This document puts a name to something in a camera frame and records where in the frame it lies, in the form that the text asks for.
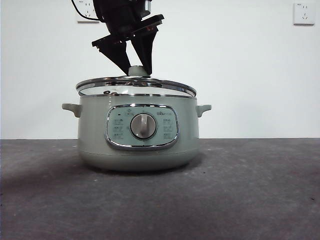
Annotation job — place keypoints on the pale green electric pot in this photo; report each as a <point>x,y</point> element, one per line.
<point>140,150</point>

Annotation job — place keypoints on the glass lid with green knob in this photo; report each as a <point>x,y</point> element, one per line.
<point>136,83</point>

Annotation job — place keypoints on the white wall socket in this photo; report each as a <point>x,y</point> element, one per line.
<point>86,11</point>
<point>303,14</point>

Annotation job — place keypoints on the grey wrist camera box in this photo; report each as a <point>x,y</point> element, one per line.
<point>147,5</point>

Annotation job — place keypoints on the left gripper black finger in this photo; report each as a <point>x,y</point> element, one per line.
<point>146,50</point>
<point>117,53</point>

